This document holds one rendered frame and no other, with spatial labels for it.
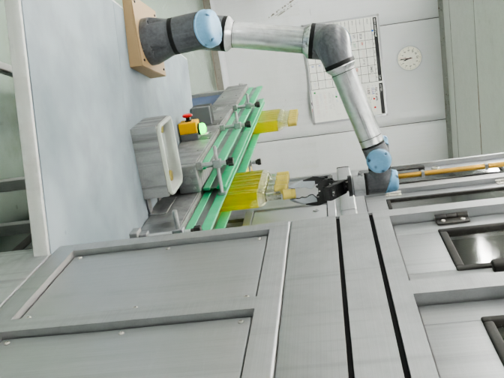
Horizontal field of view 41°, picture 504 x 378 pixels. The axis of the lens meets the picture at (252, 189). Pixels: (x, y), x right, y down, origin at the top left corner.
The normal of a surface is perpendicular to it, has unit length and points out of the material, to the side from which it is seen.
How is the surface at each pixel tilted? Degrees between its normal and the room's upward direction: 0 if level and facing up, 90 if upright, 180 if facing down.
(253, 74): 90
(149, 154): 90
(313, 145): 90
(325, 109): 90
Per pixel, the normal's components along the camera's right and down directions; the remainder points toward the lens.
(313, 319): -0.15, -0.95
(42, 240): -0.13, 0.01
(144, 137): -0.09, 0.29
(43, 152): 0.99, -0.11
